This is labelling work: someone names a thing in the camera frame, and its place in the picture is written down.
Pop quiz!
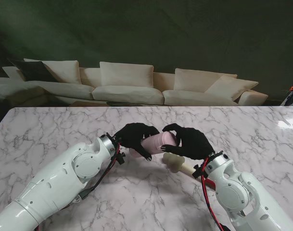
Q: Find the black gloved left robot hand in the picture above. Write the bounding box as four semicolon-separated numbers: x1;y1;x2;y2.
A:
114;123;161;161

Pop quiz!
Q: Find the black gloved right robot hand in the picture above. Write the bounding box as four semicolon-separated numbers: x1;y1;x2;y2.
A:
160;123;216;161

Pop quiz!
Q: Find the pink thermos bottle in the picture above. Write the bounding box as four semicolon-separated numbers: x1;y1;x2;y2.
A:
128;136;163;159

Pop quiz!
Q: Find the sponge cup brush red handle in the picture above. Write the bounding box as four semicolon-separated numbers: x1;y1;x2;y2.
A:
162;154;217;190

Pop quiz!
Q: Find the pink thermos lid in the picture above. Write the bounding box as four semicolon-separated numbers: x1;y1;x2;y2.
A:
152;131;178;154

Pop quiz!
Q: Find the cream fabric sofa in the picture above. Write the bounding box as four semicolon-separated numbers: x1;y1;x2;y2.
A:
0;58;269;107

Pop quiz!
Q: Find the cream sofa cushion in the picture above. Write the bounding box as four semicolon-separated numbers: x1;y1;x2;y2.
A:
23;58;80;85
205;75;259;102
173;68;238;93
99;61;154;89

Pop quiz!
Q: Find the black stand with orange clamp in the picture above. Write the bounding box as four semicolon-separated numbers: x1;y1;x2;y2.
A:
280;81;293;106

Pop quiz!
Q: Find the dark brown sofa cushion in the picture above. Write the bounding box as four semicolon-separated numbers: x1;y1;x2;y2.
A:
7;57;58;82

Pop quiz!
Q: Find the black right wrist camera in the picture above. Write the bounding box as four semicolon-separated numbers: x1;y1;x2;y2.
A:
193;164;205;179

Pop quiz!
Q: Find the red black left arm cable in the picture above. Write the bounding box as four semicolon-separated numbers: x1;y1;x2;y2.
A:
33;143;122;231

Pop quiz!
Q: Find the red black arm cable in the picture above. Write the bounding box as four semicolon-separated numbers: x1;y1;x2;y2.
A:
33;143;122;231
200;157;230;231

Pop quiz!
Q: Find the red black right arm cable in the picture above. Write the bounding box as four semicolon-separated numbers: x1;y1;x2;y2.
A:
200;157;230;231

